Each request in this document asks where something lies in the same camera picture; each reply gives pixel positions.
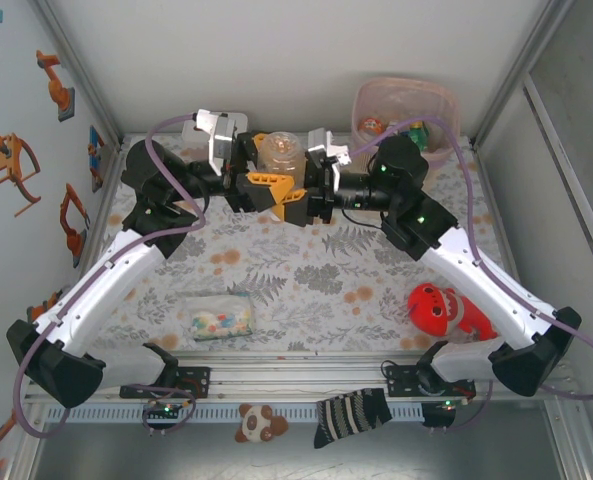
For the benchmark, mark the clear unlabelled bottle white cap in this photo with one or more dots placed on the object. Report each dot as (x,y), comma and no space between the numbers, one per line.
(281,155)

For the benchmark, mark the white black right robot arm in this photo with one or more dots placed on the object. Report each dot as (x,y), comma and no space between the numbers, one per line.
(486,290)

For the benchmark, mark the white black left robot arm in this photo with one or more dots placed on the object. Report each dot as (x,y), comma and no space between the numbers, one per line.
(121,282)

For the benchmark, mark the white tissue box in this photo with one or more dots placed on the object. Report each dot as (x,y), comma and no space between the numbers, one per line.
(190,132)

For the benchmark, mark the pink waste basket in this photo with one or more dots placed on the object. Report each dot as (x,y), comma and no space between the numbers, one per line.
(406,97)

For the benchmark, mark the clear zip bag colourful pieces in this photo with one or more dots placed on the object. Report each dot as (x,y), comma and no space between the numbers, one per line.
(218,320)

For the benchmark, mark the red plush toy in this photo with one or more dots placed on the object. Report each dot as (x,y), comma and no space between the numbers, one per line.
(436,310)

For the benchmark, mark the black white striped sock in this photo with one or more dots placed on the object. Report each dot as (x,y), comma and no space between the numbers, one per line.
(346,415)

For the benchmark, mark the panda plush toy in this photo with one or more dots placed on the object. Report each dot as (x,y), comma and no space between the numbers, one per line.
(256,425)

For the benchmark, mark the small circuit board green LED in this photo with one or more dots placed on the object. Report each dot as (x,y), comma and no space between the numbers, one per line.
(166,409)
(448,404)

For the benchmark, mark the blue orange wall sticker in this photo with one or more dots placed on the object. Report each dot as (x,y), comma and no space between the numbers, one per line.
(94,145)

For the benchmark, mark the orange grey claw wall sticker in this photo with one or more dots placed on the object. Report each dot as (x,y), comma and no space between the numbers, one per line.
(2,161)

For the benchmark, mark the aluminium extrusion frame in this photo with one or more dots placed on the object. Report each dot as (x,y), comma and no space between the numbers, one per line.
(301,375)

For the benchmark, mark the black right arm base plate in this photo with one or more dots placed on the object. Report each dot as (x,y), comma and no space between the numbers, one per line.
(401,380)

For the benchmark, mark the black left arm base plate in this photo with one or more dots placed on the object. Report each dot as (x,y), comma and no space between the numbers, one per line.
(196,380)

